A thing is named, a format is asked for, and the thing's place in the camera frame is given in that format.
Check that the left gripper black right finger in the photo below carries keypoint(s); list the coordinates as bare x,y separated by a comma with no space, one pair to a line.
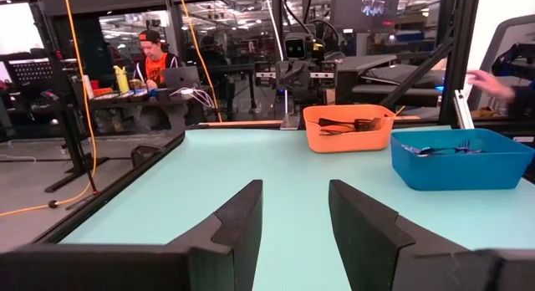
363,236

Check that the iridescent blue metal fork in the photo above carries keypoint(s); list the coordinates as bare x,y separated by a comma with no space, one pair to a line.
465,145
411,149

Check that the yellow green bottle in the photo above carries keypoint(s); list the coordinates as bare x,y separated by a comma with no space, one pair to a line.
121,80

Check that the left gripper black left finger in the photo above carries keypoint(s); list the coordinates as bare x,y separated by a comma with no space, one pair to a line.
242,232

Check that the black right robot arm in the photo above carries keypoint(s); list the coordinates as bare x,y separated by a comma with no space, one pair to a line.
313,96

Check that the black tripod stand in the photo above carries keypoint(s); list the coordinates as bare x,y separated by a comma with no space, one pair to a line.
73,136

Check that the dark office desk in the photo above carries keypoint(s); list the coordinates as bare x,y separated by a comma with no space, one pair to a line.
138,103

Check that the person's forearm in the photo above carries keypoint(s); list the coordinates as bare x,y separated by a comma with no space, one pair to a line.
524,98

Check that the blue plastic bin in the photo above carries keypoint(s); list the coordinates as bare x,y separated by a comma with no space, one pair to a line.
460,174

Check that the yellow tape tag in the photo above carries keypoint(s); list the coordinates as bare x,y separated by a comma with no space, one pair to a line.
318,45

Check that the person's hand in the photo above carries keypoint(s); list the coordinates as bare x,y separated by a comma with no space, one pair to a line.
489,84

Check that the black pegboard panel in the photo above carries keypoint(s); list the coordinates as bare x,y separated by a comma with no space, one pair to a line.
31,71

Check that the grey laptop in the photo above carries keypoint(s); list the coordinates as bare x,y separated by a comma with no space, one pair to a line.
181,77

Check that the dark blue spoon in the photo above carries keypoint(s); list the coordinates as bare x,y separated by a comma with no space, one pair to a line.
443,150

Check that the person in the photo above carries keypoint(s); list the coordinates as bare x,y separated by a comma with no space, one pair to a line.
156,67
214,52

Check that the silver aluminium bar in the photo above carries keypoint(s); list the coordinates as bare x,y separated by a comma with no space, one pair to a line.
464,109

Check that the orange plastic bin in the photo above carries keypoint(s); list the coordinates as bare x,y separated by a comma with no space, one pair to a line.
347,142

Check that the dark wall monitor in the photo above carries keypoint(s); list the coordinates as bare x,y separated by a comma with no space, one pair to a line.
365,8

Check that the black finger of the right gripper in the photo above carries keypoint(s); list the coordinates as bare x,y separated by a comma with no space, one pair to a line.
302,73
286,73

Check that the silver mounting plate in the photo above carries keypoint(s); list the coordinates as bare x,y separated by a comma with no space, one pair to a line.
290,121

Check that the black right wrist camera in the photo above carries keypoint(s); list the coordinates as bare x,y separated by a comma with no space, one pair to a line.
296,48

